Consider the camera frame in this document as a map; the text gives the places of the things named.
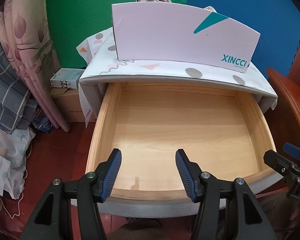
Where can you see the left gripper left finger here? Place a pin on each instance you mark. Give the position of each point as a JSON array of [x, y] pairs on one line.
[[93, 188]]

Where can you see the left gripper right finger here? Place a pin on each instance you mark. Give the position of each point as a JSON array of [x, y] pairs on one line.
[[205, 189]]

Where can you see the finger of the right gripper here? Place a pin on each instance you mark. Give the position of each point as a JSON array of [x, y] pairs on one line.
[[292, 150]]

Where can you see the wooden top drawer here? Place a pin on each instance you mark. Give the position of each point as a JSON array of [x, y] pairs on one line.
[[223, 131]]

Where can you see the pale blue underwear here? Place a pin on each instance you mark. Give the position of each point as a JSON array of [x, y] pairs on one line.
[[209, 8]]

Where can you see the blue packet on floor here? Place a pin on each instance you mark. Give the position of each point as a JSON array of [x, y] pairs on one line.
[[41, 122]]

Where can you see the brown cardboard box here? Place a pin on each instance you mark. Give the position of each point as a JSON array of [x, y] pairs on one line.
[[68, 103]]

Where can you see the white teal mask box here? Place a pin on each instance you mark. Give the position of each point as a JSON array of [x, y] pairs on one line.
[[66, 78]]

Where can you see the grey plaid blanket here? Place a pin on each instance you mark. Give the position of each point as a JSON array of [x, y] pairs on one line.
[[17, 105]]

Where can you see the white patterned cover cloth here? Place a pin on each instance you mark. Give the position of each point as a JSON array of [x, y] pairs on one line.
[[103, 66]]

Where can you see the pink XINCCI shoe box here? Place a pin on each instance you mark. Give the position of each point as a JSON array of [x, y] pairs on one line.
[[177, 32]]

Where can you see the pink floral curtain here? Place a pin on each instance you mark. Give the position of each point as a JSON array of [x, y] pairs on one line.
[[26, 42]]

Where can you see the orange wooden bed frame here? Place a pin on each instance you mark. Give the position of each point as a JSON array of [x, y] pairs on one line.
[[284, 120]]

